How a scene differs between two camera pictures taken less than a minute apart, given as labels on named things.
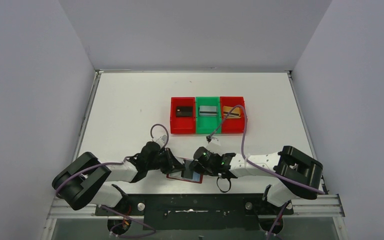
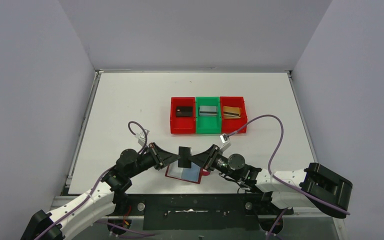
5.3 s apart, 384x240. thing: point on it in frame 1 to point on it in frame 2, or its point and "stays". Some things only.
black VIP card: (187, 173) to (184, 152)
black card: (184, 111) stays
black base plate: (196, 212) stays
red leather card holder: (186, 174) stays
